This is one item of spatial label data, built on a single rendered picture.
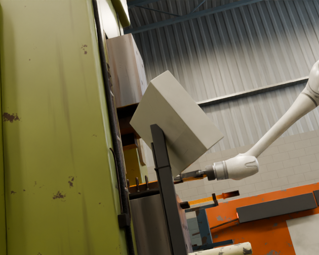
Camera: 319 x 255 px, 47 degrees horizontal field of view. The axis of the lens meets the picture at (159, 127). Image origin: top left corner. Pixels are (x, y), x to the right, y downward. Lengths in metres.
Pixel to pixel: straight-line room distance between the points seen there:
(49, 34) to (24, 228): 0.85
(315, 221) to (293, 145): 4.62
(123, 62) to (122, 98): 0.20
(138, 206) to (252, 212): 3.51
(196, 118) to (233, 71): 9.24
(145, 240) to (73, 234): 0.36
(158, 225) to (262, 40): 9.50
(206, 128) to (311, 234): 4.27
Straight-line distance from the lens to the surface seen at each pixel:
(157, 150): 1.24
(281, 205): 5.12
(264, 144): 1.94
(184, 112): 1.14
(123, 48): 1.94
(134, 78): 1.84
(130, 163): 2.12
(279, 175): 9.52
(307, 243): 5.31
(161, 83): 1.16
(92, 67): 1.61
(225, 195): 2.33
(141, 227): 1.66
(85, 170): 1.46
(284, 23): 11.21
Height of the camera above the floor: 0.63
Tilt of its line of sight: 20 degrees up
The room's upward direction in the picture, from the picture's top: 11 degrees counter-clockwise
